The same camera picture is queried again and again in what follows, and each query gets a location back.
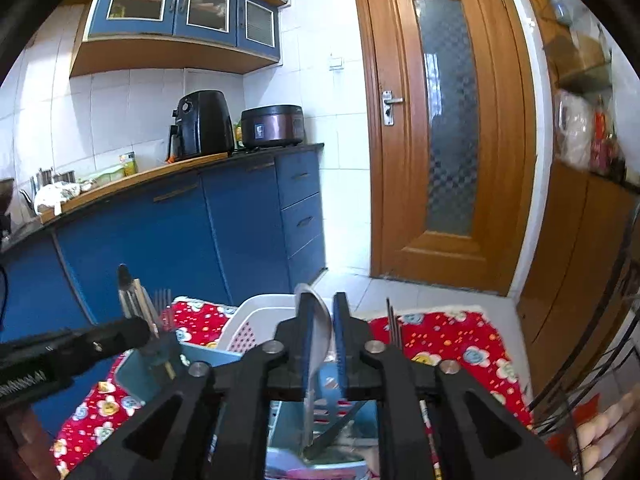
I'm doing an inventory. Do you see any white plastic basket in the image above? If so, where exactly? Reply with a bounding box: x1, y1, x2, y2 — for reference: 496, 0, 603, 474
217, 294, 301, 356

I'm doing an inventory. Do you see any wooden door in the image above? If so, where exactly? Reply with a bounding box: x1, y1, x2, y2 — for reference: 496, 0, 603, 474
350, 0, 538, 297

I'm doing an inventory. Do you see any black cable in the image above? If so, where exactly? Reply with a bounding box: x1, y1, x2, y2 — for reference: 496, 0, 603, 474
0, 265, 10, 331

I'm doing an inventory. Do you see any wooden shelf cabinet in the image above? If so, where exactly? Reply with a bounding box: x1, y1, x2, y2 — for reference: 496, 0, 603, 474
515, 0, 640, 361

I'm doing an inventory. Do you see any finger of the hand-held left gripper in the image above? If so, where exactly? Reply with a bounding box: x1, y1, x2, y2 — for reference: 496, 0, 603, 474
65, 316, 152, 369

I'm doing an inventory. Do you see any cardboard box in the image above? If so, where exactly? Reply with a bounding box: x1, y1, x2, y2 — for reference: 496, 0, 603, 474
547, 22, 613, 81

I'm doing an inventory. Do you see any red floral cloth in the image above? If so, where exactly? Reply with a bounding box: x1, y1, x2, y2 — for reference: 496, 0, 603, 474
50, 296, 535, 480

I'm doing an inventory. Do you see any tray of eggs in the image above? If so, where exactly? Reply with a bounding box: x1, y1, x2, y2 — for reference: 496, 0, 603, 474
575, 392, 640, 480

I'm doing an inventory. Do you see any blue-lidded jar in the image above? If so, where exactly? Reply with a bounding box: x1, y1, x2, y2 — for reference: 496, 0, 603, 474
546, 0, 572, 26

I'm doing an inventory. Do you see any blue base cabinet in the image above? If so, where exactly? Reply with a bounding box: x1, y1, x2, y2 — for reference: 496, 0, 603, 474
0, 142, 328, 441

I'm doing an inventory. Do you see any red bottle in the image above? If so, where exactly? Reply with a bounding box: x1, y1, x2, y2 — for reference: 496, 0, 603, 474
591, 97, 618, 176

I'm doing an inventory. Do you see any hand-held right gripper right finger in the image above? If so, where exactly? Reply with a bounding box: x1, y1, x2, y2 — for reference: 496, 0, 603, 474
332, 291, 576, 480

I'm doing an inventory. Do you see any metal door handle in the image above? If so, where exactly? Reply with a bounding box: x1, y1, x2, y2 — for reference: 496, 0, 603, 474
381, 91, 404, 126

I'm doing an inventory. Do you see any black wire rack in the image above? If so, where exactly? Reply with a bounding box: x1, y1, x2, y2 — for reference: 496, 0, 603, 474
525, 200, 640, 480

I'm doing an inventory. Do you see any small metal spoon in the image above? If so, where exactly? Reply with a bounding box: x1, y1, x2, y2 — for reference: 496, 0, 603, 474
116, 263, 135, 318

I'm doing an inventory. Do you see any blue wall cabinet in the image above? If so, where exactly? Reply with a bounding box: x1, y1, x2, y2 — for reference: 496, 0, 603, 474
69, 0, 290, 78

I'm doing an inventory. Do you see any white printed cloth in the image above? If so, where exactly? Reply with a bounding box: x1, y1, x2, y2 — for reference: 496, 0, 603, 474
32, 181, 82, 216

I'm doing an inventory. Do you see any dark rice cooker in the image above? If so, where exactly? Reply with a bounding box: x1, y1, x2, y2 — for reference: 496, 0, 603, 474
240, 105, 306, 150

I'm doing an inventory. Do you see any large metal spoon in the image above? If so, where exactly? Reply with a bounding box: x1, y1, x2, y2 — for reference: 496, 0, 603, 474
294, 283, 335, 461

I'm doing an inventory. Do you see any metal fork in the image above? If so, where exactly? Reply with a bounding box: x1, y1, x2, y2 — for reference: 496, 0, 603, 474
152, 287, 173, 333
385, 297, 401, 348

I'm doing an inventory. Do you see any black air fryer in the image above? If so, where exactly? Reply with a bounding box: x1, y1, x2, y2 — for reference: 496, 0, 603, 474
166, 90, 236, 163

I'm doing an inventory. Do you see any blue utensil holder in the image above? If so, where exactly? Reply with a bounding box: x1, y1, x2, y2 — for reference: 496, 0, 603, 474
114, 332, 378, 480

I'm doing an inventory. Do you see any green plastic container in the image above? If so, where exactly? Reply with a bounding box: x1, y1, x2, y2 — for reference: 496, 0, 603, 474
77, 166, 126, 183

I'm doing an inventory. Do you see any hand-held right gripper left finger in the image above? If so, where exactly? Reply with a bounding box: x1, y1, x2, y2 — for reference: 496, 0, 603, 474
65, 292, 317, 480

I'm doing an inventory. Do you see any bundle of chopsticks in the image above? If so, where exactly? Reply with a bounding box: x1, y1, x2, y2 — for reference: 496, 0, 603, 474
122, 282, 160, 338

